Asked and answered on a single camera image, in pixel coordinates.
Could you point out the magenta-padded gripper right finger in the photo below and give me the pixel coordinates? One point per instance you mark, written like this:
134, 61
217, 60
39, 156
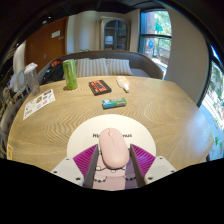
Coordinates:
157, 169

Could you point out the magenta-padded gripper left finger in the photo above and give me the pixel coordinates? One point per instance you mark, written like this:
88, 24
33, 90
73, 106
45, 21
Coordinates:
68, 170

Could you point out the pink computer mouse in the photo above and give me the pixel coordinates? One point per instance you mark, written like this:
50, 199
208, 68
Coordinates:
114, 148

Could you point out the white mouse pad pink wrist rest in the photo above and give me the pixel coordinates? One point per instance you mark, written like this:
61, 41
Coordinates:
86, 133

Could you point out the white sticker sheet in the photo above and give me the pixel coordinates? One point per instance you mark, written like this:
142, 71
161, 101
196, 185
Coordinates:
38, 103

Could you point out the small teal pack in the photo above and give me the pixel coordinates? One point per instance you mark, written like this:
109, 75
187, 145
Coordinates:
114, 103

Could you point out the grey tufted chair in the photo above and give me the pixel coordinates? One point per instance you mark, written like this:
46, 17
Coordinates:
7, 116

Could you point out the dark-framed window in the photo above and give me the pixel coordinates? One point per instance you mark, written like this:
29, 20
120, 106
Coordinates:
156, 36
215, 110

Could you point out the black box red print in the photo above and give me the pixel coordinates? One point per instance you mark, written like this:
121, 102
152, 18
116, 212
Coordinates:
100, 87

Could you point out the white tube packet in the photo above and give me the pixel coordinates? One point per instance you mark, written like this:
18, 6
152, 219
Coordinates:
123, 83

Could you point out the green drink can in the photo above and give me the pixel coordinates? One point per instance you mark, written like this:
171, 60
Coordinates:
70, 75

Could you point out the black backpack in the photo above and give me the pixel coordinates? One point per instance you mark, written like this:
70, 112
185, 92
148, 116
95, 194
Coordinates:
53, 72

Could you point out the striped cushion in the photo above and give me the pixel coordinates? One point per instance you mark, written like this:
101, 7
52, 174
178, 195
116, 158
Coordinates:
119, 67
91, 67

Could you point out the brown curved sofa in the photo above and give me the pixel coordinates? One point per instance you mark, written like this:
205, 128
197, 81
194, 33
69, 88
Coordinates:
143, 63

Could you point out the orange wooden door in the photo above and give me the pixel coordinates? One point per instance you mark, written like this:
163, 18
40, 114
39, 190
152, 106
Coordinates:
43, 43

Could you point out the pale glass-door cabinet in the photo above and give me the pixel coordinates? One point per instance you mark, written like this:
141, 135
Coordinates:
115, 33

